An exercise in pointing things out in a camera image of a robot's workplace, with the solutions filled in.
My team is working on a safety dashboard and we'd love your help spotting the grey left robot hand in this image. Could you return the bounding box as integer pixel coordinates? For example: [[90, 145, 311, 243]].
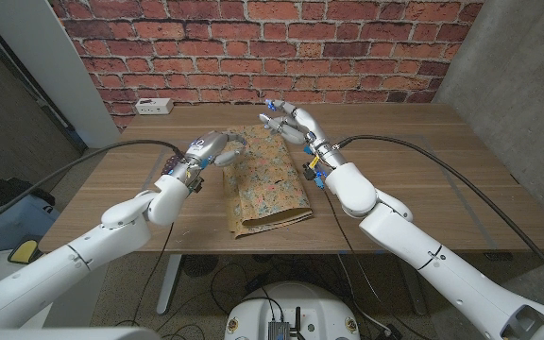
[[184, 130, 249, 169]]

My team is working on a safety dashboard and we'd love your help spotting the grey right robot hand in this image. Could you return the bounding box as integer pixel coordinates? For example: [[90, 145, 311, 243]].
[[258, 98, 330, 147]]

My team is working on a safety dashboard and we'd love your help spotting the tan floral cloth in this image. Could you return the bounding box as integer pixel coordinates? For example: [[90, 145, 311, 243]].
[[221, 124, 315, 239]]

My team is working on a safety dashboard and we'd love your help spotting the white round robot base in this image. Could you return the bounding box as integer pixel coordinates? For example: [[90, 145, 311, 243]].
[[223, 281, 362, 340]]

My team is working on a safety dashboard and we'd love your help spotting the white power strip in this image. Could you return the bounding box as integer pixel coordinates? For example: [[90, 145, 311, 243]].
[[134, 97, 175, 116]]

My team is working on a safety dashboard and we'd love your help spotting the red brick print backdrop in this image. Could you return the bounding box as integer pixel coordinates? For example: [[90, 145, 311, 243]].
[[47, 0, 485, 131]]

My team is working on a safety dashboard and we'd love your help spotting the black round floor fan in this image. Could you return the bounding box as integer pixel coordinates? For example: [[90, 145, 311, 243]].
[[180, 254, 220, 279]]

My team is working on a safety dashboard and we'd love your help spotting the white table leg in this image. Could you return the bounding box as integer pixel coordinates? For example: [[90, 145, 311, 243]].
[[156, 253, 183, 315]]

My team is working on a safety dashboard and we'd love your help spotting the grey electronics box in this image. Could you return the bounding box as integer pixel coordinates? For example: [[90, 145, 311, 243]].
[[266, 320, 292, 340]]

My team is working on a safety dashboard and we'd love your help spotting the grey table leg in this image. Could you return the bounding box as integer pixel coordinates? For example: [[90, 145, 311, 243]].
[[397, 253, 428, 316]]

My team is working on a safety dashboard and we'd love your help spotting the black cloth bag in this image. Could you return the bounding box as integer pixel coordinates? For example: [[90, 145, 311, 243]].
[[0, 177, 57, 223]]

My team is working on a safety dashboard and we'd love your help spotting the yellow black foam pad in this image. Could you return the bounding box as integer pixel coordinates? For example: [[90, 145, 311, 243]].
[[7, 238, 41, 265]]

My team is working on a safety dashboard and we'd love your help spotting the black floor plug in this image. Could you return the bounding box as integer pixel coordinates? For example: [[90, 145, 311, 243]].
[[376, 323, 403, 340]]

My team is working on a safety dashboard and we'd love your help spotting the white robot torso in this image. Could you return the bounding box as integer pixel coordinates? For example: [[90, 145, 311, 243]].
[[0, 326, 162, 340]]

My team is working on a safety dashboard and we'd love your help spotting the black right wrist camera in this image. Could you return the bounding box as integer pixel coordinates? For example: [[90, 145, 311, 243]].
[[302, 160, 328, 190]]

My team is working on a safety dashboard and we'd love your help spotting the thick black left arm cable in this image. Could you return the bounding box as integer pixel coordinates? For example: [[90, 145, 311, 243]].
[[0, 139, 186, 235]]

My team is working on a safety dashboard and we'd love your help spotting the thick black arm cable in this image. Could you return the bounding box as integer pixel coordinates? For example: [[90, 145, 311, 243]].
[[335, 134, 544, 294], [0, 139, 186, 235]]

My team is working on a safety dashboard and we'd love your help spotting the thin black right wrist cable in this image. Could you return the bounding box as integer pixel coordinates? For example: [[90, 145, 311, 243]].
[[321, 186, 382, 303]]

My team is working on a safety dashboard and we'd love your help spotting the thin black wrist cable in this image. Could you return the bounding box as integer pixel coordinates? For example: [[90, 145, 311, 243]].
[[129, 221, 177, 327], [321, 186, 382, 303]]

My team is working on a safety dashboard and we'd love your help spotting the thin black left wrist cable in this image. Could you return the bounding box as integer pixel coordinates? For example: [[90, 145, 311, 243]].
[[129, 221, 177, 327]]

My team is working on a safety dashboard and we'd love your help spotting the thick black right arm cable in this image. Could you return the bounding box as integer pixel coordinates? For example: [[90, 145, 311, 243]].
[[335, 134, 544, 294]]

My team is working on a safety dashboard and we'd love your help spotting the white floor cable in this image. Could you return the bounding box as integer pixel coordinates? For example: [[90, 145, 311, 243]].
[[336, 254, 391, 334]]

